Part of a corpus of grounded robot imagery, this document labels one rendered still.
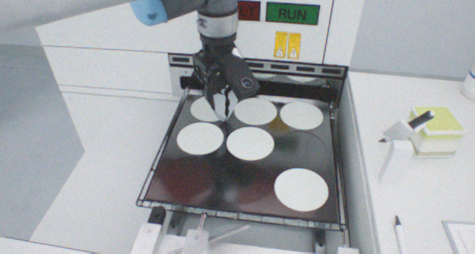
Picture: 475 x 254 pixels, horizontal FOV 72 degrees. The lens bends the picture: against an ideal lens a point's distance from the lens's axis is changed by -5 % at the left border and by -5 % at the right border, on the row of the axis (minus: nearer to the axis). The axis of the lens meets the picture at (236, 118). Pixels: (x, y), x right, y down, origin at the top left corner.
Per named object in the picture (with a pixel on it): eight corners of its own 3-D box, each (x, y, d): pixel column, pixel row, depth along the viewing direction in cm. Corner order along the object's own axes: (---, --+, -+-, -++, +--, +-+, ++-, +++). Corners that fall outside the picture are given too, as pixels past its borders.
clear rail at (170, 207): (137, 201, 62) (136, 197, 61) (346, 226, 58) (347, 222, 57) (135, 207, 61) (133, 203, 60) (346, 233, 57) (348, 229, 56)
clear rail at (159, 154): (185, 89, 89) (185, 85, 88) (191, 90, 89) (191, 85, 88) (135, 207, 61) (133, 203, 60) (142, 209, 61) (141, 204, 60)
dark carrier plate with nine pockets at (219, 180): (191, 90, 88) (191, 88, 87) (326, 102, 84) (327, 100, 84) (145, 200, 62) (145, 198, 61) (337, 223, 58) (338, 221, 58)
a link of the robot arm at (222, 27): (246, 12, 61) (205, 22, 58) (246, 35, 64) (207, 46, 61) (224, -2, 66) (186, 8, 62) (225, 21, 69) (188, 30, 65)
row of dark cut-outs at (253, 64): (170, 62, 88) (169, 53, 87) (342, 75, 84) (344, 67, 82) (169, 63, 88) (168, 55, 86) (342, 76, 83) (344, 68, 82)
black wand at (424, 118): (438, 118, 41) (438, 108, 42) (427, 117, 42) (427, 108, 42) (385, 145, 61) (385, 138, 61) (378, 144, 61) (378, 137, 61)
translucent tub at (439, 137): (399, 131, 65) (410, 104, 61) (435, 131, 65) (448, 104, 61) (414, 160, 60) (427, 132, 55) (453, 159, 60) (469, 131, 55)
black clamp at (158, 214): (155, 212, 61) (152, 203, 59) (166, 214, 61) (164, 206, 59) (148, 229, 58) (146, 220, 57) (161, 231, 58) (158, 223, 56)
